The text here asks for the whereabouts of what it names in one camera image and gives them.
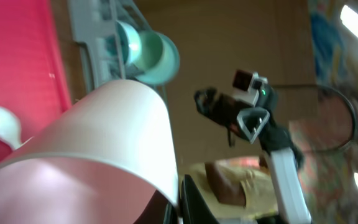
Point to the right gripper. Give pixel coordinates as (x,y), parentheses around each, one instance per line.
(235,115)

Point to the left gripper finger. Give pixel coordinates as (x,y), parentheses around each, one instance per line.
(193,207)

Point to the light blue plate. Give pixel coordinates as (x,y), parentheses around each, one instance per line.
(167,67)

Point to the pink cup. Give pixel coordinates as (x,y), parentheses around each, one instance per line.
(100,162)

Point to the light blue bowl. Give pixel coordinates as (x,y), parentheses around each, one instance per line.
(130,42)

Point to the white plastic spoon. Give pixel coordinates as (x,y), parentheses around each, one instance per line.
(10,129)

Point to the green bowl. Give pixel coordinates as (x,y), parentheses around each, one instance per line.
(152,50)

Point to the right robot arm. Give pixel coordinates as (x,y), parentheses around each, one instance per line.
(283,160)

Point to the grey dishwasher rack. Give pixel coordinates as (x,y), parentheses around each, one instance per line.
(103,46)

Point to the person in yellow shirt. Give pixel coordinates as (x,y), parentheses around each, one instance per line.
(233,192)

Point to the round dark hoop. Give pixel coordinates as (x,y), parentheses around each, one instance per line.
(333,130)

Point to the red serving tray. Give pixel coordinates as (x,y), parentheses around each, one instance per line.
(32,78)

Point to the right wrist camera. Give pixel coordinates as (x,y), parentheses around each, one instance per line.
(248,87)

